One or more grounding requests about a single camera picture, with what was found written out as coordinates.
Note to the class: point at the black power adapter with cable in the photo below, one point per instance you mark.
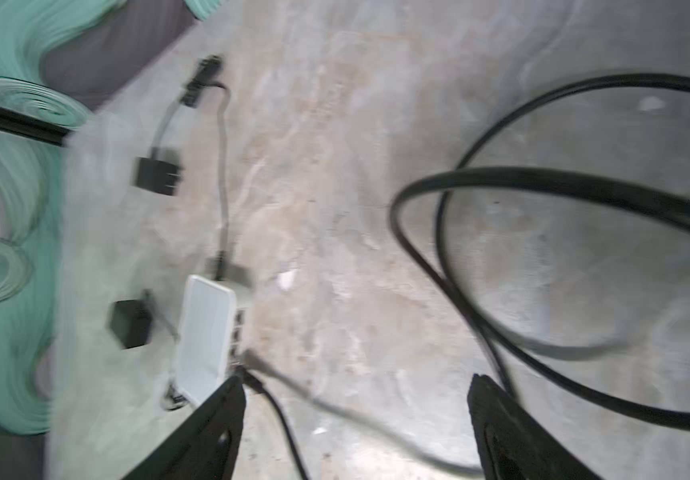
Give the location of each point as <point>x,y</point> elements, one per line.
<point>132,321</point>

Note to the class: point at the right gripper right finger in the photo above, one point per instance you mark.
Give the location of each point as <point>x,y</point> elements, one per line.
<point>511,444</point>

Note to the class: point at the white network switch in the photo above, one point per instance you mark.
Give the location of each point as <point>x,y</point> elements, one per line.
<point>208,332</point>

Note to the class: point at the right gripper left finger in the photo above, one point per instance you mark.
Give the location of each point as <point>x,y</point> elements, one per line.
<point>206,444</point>

